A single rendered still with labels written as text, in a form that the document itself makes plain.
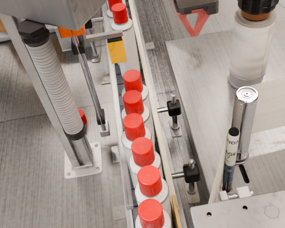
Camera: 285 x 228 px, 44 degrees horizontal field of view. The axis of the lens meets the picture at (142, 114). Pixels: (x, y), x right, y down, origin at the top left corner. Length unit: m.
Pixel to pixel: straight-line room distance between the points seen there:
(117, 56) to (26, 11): 0.28
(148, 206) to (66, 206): 0.35
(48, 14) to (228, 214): 0.30
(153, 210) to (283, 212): 0.16
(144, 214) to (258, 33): 0.46
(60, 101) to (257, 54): 0.47
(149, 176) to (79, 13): 0.24
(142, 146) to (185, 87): 0.39
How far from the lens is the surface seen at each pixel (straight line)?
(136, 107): 0.60
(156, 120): 0.78
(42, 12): 0.43
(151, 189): 0.51
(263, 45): 0.81
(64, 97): 0.51
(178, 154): 0.83
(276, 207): 0.42
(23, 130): 0.97
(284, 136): 0.82
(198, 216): 0.41
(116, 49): 0.68
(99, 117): 0.77
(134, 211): 0.71
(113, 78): 0.82
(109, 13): 0.88
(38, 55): 0.46
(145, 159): 0.54
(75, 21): 0.40
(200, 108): 0.85
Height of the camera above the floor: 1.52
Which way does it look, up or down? 49 degrees down
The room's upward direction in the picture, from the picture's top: 10 degrees counter-clockwise
